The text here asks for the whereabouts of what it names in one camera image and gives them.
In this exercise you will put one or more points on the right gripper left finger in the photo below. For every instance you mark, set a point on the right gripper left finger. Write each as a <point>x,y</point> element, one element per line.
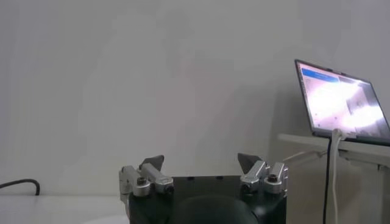
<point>153,176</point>

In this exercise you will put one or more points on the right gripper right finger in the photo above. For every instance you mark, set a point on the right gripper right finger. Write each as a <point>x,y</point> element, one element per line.
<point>257,176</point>

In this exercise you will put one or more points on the black laptop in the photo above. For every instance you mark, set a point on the black laptop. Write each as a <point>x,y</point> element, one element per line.
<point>335,97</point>

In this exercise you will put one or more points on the white side table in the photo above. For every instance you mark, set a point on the white side table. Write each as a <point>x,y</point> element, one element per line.
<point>365,152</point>

